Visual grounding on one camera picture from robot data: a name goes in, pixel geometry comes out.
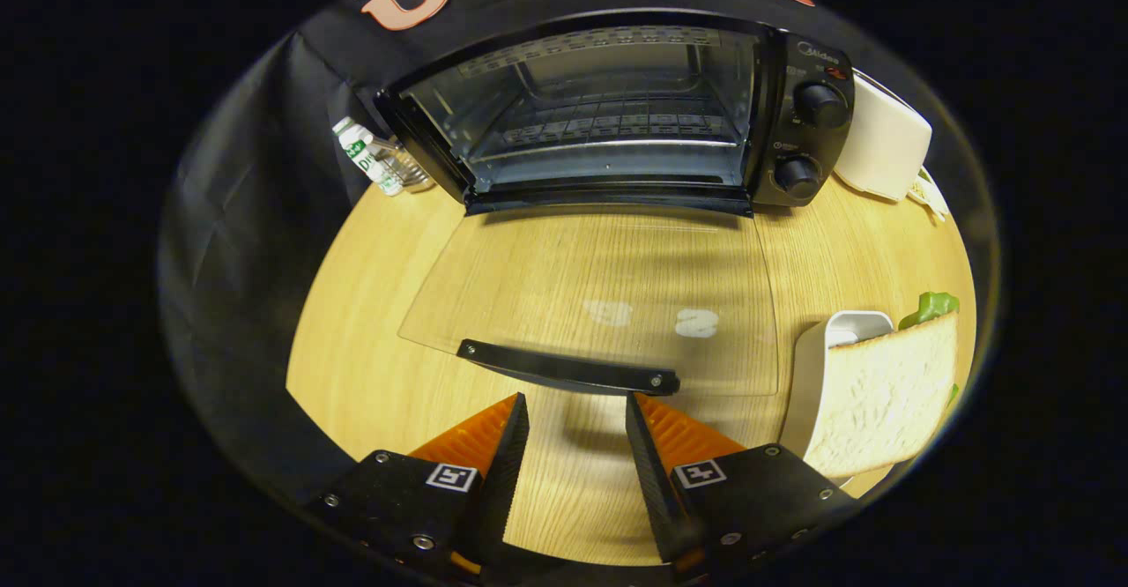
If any white bottle with green label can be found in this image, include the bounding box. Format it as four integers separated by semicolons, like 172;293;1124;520
332;116;406;197

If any white rectangular dish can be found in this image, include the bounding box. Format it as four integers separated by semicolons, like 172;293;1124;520
780;309;895;487

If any clear plastic bottle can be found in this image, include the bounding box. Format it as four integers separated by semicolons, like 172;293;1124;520
375;136;434;193

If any bread and lettuce sandwich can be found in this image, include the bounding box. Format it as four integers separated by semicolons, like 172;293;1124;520
804;292;961;480

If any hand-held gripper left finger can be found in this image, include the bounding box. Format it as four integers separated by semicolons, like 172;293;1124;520
304;391;531;581

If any white box appliance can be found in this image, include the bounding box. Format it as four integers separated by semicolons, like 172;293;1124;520
833;71;933;203

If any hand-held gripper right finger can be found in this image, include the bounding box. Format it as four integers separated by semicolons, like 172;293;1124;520
624;391;857;581

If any black toaster oven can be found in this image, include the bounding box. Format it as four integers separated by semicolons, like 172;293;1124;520
375;10;857;397

